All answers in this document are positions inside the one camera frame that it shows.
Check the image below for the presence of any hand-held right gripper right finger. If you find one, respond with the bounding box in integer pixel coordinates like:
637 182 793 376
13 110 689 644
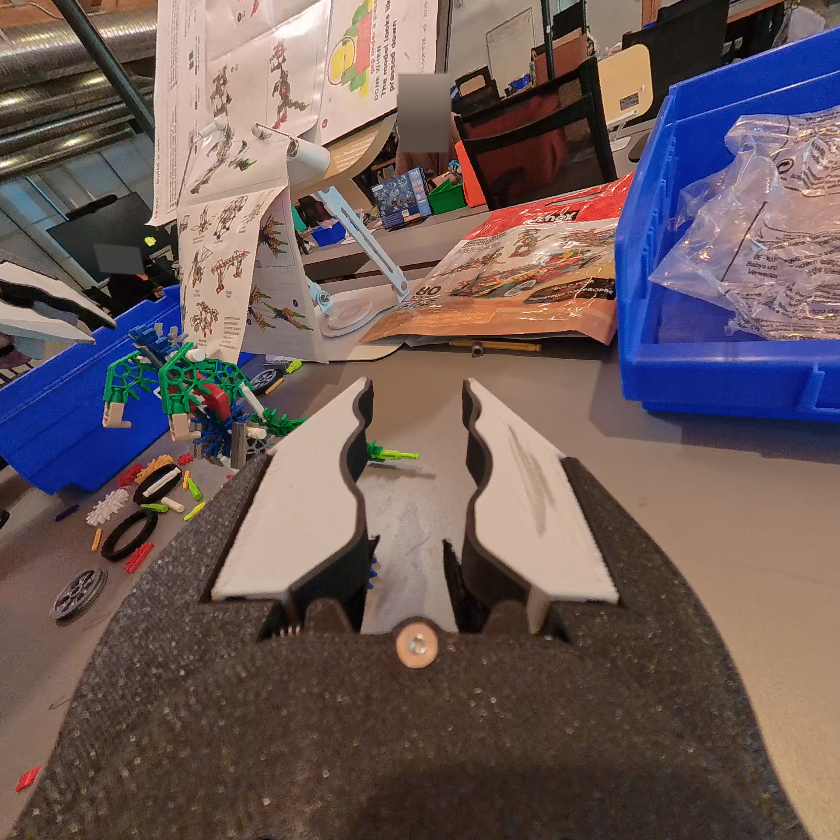
460 378 619 618

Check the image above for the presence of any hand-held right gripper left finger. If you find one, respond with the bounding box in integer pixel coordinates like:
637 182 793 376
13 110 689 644
214 378 379 618

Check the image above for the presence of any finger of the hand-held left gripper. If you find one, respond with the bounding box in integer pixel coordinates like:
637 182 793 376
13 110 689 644
0 305 97 346
0 260 119 330

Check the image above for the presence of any blue plastic bin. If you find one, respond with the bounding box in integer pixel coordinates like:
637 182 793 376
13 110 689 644
617 27 840 422
0 283 185 497

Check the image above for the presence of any colourful toy construction model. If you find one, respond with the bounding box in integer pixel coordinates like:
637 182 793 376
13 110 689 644
103 322 421 476

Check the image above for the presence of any black monitor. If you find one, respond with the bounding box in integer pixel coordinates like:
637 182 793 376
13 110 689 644
46 195 179 284

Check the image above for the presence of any green and lime connector cluster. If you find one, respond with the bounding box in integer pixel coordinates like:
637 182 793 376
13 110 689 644
260 410 421 464

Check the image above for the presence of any yellow rod with grey connector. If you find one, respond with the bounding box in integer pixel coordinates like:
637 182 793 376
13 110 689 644
447 339 542 357

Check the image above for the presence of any white snowflake connector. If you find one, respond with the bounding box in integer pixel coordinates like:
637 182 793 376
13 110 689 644
86 489 132 527

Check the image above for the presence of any large model picture poster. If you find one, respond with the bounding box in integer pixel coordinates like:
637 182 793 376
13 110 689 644
151 0 332 363

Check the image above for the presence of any grey toy wheel hub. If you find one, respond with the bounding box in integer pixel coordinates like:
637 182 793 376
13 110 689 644
53 566 110 622

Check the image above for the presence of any pale metal stand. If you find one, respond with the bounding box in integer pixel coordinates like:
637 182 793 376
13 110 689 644
313 184 412 336

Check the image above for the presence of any small green box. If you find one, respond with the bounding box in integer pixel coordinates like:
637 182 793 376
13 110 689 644
427 178 468 216

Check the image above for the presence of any blue printed box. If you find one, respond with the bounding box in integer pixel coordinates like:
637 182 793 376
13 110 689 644
372 167 433 232

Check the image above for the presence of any clear plastic parts bag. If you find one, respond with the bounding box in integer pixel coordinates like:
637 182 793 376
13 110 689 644
650 108 840 343

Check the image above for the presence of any black mesh chair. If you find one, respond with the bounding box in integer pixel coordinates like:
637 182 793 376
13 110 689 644
453 53 619 212

